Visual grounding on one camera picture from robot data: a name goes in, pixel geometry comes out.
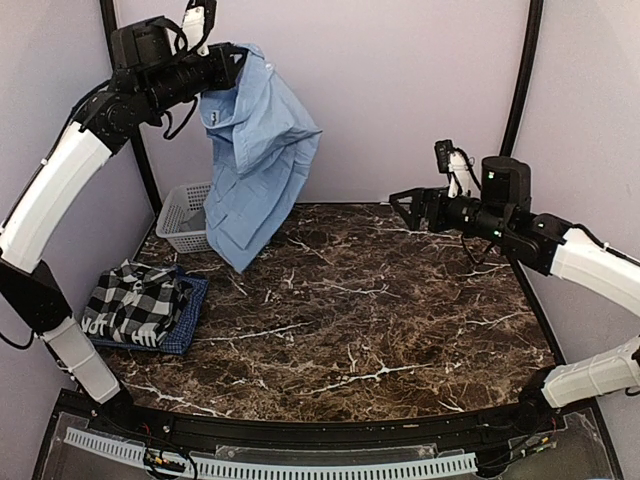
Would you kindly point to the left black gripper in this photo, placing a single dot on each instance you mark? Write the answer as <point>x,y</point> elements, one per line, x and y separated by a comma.
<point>227,71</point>

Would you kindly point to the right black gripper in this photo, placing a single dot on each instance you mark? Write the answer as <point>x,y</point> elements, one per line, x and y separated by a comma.
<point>435,197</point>

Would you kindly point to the light blue long sleeve shirt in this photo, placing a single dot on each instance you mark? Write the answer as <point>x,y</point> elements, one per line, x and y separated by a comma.
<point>264,141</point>

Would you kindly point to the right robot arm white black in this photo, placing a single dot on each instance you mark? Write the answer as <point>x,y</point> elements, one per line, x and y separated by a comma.
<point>547,244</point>

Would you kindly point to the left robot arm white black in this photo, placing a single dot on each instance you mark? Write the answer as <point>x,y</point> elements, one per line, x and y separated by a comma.
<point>157,65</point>

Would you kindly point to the grey shirt in basket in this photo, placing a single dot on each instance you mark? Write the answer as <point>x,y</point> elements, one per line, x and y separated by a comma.
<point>196,222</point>

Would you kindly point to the white plastic mesh basket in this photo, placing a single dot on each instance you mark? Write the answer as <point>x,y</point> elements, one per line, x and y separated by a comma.
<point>182,202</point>

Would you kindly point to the black white plaid folded shirt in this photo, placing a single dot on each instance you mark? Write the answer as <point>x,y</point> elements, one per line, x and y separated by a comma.
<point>136,304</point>

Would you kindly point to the blue checked folded shirt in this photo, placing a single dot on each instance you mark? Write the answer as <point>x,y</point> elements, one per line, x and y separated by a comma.
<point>180,338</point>

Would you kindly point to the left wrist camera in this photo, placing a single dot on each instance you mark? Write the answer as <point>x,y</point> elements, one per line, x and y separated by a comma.
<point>198,22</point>

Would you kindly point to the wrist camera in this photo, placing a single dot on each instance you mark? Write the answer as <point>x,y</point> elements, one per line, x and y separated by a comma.
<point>198,22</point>
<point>444,156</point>

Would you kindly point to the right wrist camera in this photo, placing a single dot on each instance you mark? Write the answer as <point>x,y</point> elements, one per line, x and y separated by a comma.
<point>444,156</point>

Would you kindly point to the right black frame post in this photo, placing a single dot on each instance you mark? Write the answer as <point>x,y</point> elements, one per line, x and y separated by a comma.
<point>525,70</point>

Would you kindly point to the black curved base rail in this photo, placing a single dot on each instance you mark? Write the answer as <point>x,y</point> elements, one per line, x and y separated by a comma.
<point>487,429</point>

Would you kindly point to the white slotted cable duct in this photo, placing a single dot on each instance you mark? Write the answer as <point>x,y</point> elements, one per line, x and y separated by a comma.
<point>134,455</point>

